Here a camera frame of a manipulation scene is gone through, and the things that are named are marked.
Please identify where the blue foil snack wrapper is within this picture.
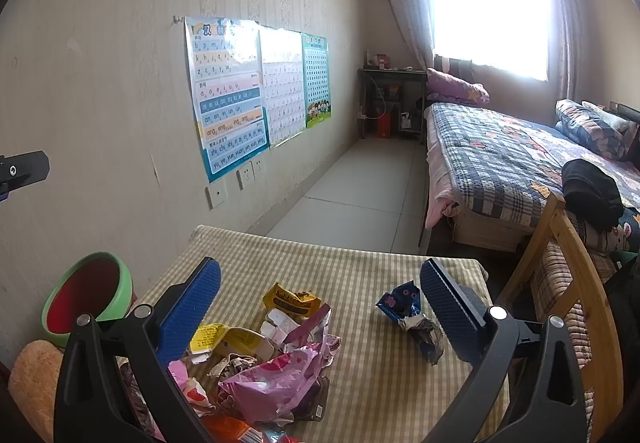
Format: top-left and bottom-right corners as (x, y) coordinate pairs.
(376, 281), (444, 366)

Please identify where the orange plastic bag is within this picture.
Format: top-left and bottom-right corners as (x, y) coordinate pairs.
(201, 415), (264, 443)

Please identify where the yellow paper packet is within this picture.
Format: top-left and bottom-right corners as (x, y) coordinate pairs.
(188, 323), (270, 356)

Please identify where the pink snack bag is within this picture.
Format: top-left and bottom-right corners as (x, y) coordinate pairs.
(219, 303), (341, 423)

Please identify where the yellow brown snack wrapper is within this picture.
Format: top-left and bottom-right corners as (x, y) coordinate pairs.
(262, 283), (322, 319)

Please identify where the white pink paper scrap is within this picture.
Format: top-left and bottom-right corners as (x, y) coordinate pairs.
(260, 309), (299, 348)

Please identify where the green red trash bin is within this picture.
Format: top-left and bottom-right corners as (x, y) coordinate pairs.
(41, 252), (137, 348)

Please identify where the orange plush towel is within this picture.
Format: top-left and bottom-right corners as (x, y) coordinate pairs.
(9, 340), (63, 442)

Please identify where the wooden chair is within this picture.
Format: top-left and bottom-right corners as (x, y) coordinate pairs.
(497, 194), (624, 442)

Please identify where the beige checkered table cloth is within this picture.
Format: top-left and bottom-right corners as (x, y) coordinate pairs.
(139, 225), (471, 442)

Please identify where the bed with plaid quilt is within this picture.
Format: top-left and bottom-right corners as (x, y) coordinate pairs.
(425, 103), (639, 253)

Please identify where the black clothing on bed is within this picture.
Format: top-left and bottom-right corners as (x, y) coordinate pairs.
(561, 159), (625, 233)

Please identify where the blue plaid pillow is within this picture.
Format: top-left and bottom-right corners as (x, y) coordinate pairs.
(555, 99), (638, 161)

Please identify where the red container on floor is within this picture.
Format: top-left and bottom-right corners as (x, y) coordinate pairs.
(376, 112), (392, 140)

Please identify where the purple pillow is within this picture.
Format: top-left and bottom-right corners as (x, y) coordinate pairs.
(426, 68), (490, 106)

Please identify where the dark metal shelf table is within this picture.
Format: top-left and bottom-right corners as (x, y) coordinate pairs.
(357, 68), (427, 144)

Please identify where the white wall switch plate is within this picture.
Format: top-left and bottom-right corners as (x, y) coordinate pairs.
(205, 178), (228, 210)

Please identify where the white wall socket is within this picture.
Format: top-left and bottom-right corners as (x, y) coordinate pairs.
(236, 161), (255, 190)

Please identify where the blue pinyin wall poster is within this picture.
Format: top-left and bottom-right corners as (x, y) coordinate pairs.
(183, 17), (269, 182)

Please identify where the white chart wall poster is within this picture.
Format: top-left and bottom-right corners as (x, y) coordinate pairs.
(259, 27), (306, 147)

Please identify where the green number wall poster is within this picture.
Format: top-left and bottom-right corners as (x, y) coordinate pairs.
(303, 33), (331, 128)

